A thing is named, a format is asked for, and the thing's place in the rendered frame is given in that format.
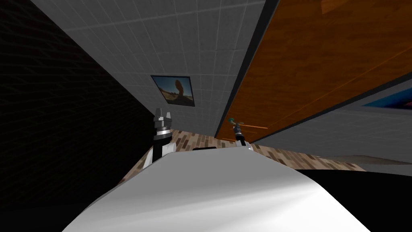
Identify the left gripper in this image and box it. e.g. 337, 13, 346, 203
153, 108, 173, 130

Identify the framed desert rock picture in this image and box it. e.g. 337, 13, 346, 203
150, 75, 196, 108

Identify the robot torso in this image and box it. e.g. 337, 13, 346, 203
62, 146, 371, 232

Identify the framed blue picture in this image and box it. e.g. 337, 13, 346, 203
362, 87, 412, 110

